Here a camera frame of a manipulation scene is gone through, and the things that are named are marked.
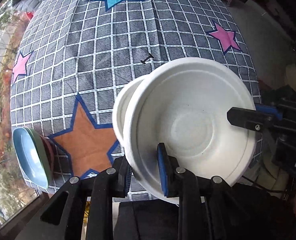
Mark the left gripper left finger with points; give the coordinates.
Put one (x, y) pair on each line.
(123, 177)

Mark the large white paper bowl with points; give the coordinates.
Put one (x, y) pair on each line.
(183, 104)

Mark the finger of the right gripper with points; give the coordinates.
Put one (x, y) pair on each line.
(250, 119)
(269, 110)

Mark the red plate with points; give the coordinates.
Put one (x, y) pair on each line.
(48, 151)

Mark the small white paper bowl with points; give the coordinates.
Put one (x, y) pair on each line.
(121, 104)

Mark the light blue plate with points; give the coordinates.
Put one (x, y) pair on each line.
(22, 143)

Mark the green plate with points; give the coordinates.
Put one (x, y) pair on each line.
(38, 169)

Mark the grey checkered star tablecloth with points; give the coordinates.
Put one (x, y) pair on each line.
(86, 52)

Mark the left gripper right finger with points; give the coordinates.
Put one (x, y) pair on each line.
(169, 170)

